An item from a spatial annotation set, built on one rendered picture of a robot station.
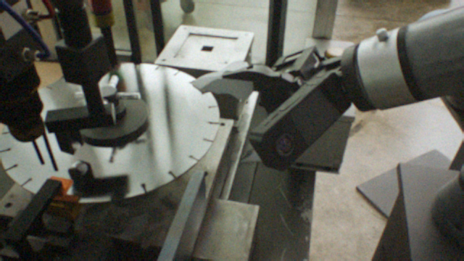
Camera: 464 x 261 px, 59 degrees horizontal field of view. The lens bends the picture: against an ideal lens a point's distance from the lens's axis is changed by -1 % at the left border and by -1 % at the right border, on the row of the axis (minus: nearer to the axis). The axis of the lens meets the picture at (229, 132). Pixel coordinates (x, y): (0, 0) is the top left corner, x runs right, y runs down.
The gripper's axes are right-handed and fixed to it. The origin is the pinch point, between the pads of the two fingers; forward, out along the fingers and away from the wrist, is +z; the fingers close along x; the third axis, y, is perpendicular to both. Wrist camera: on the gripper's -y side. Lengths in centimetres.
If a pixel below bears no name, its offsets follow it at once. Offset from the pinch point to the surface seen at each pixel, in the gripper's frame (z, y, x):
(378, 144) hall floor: 39, 128, -95
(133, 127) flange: 13.9, -0.8, 3.7
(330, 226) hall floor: 46, 71, -90
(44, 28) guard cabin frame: 67, 34, 26
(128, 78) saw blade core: 22.4, 10.8, 8.3
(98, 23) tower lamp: 33.0, 21.3, 18.9
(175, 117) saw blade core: 11.4, 4.9, 1.0
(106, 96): 14.7, -0.6, 9.7
